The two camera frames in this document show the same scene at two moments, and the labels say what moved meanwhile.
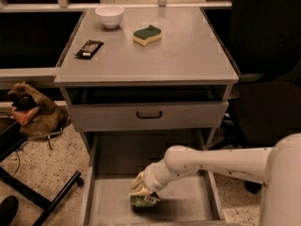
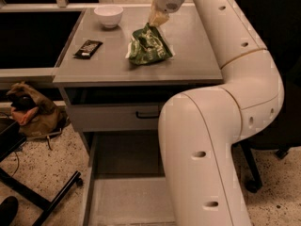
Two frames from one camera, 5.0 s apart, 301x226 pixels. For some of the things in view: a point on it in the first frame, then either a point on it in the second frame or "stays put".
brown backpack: (36, 117) stays put
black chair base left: (11, 137) stays put
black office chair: (261, 30) stays put
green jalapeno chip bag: (144, 201) → (148, 45)
